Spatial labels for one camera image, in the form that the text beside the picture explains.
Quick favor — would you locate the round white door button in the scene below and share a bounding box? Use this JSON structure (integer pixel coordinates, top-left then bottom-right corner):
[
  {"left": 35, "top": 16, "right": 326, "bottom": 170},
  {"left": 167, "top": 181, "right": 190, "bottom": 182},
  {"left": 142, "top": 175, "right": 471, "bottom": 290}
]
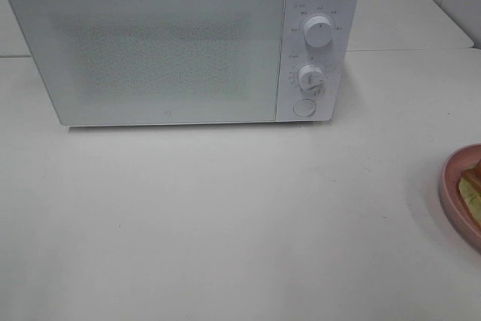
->
[{"left": 293, "top": 99, "right": 316, "bottom": 117}]

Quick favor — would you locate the pink round plate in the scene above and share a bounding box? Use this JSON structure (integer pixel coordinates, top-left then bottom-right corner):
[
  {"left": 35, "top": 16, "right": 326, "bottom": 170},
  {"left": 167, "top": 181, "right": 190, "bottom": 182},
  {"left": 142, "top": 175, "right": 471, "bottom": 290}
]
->
[{"left": 438, "top": 144, "right": 480, "bottom": 253}]

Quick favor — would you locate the toy sandwich with lettuce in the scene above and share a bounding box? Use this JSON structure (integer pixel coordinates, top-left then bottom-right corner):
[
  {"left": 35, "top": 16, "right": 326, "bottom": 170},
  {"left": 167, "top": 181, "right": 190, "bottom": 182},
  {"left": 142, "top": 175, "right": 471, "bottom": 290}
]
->
[{"left": 458, "top": 162, "right": 480, "bottom": 229}]

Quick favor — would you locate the lower white timer knob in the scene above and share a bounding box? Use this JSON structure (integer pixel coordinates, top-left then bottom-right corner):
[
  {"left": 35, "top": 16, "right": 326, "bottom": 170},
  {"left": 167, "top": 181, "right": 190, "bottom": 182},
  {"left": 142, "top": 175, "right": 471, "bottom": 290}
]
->
[{"left": 298, "top": 64, "right": 325, "bottom": 92}]

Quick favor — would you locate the upper white power knob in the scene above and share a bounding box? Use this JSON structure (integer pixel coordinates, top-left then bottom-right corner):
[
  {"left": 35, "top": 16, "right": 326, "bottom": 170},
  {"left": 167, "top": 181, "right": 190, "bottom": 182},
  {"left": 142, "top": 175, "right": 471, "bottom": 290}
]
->
[{"left": 303, "top": 14, "right": 333, "bottom": 48}]

